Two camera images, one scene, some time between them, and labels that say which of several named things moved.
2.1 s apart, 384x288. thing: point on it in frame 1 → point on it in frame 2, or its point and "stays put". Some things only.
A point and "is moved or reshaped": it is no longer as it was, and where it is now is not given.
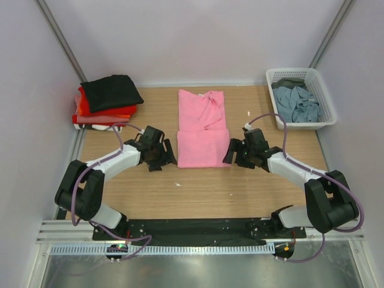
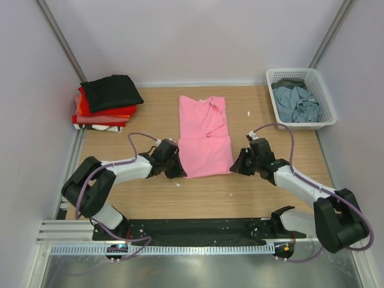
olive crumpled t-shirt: (290, 83) stays put
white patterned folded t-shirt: (96, 126) stays put
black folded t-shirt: (111, 92) stays put
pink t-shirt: (203, 138) is moved or reshaped
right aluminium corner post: (332, 33) stays put
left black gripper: (167, 158) → (179, 171)
